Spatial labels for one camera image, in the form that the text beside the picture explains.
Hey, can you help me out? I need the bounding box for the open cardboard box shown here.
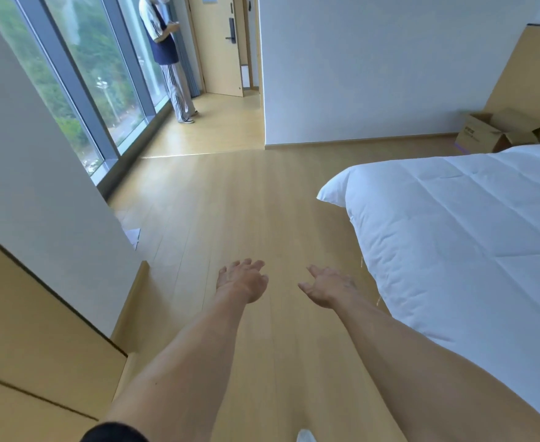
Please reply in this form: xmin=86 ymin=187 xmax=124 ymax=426
xmin=455 ymin=107 xmax=540 ymax=155

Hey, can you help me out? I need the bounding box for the person's left forearm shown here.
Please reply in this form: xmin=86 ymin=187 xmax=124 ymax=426
xmin=103 ymin=290 xmax=251 ymax=442

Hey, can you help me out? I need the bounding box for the wooden cabinet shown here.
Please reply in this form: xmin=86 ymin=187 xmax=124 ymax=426
xmin=0 ymin=223 xmax=129 ymax=442

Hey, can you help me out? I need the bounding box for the wooden door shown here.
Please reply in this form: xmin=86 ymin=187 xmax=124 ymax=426
xmin=186 ymin=0 xmax=245 ymax=98

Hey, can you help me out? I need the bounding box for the large glass window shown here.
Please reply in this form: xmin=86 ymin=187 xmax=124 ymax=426
xmin=0 ymin=0 xmax=171 ymax=185

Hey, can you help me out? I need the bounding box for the white duvet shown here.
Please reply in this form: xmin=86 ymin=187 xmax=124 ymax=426
xmin=316 ymin=143 xmax=540 ymax=435

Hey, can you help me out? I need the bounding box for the person's right hand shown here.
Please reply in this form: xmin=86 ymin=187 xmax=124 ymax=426
xmin=297 ymin=264 xmax=359 ymax=310

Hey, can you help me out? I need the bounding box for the grey-blue curtain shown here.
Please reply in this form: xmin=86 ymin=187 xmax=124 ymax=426
xmin=173 ymin=0 xmax=202 ymax=99

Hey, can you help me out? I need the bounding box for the person's left hand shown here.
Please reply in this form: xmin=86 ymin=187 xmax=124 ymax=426
xmin=216 ymin=258 xmax=270 ymax=304

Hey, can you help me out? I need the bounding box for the person's right forearm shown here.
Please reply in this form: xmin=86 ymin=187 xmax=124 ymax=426
xmin=332 ymin=297 xmax=540 ymax=442

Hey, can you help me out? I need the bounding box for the black sleeve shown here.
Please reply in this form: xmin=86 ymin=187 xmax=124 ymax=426
xmin=80 ymin=422 xmax=149 ymax=442

